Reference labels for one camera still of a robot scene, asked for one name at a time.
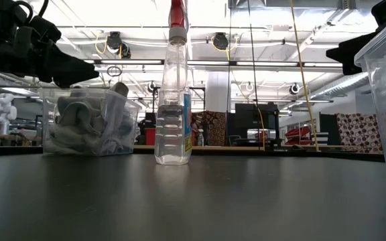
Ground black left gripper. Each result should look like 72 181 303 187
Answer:
0 0 99 88

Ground black computer monitor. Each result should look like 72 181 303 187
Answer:
235 102 280 147
319 112 338 145

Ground red stacked bins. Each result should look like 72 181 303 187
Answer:
285 125 314 145

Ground circle patterned partition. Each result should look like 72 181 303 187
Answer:
335 112 384 155
191 110 227 147

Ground thin yellow cable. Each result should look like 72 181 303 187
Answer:
256 106 267 150

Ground black coiled ceiling cable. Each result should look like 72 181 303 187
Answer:
106 65 123 77

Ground black hanging cable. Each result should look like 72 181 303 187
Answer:
248 0 261 150

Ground thin dark hanging cord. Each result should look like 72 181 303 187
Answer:
226 0 233 145

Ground long ceiling light fixture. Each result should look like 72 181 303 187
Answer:
82 59 344 73

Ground red storage bin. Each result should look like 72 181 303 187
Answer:
145 127 157 146

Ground yellow hanging cable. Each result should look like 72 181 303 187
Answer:
289 0 320 152

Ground silver ceiling air duct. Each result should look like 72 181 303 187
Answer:
310 72 370 100

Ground clear spray bottle red trigger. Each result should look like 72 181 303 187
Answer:
153 0 193 166

